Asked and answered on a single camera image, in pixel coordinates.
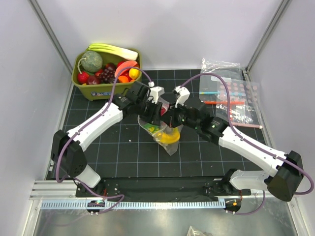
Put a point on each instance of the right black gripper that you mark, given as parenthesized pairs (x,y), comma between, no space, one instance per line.
(169,117)

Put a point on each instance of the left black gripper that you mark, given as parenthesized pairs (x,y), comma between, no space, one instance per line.
(154,116)

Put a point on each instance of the pink dragon fruit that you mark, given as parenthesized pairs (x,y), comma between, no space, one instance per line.
(164,108)

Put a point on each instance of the yellow banana bunch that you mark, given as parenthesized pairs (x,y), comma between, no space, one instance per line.
(167,138)

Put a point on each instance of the dotted zip top bag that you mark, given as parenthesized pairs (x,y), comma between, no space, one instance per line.
(153,129)

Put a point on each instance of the dark red apple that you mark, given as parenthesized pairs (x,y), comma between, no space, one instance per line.
(93,80)

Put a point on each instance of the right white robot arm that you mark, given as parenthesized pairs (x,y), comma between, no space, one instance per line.
(281,173)

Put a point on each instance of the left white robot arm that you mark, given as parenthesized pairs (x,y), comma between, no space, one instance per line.
(68,147)

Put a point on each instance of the orange blue zipper bag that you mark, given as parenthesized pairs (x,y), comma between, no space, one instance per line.
(236,90)

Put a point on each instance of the pink zipper bag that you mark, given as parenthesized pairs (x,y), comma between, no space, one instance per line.
(240,114)

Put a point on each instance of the clear crumpled bag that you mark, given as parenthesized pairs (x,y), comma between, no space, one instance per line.
(227,70)

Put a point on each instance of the orange fruit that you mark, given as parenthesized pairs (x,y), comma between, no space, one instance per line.
(123,79)

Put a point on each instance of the yellow lemon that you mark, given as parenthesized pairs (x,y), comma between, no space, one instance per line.
(134,73)

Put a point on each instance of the purple grapes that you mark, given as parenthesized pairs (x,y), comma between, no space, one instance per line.
(107,76)

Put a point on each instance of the watermelon slice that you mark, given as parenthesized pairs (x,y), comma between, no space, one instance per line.
(126,65)

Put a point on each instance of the olive green plastic bin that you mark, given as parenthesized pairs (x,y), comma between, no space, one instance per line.
(101,91)

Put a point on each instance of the green white leek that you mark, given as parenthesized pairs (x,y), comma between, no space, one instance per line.
(118,51)

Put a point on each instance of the red strawberry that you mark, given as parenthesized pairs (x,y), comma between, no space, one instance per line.
(82,77)

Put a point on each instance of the green melon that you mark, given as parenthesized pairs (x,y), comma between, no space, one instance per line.
(91,61)

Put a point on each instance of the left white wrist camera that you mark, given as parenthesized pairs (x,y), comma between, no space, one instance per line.
(155,93)

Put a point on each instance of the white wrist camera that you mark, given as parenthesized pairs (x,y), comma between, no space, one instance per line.
(182,94)
(155,93)

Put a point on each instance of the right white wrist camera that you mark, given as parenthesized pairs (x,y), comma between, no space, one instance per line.
(182,94)

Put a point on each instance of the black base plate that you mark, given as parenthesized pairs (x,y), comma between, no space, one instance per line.
(166,189)

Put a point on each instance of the white cable duct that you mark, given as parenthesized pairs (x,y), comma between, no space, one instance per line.
(98,204)

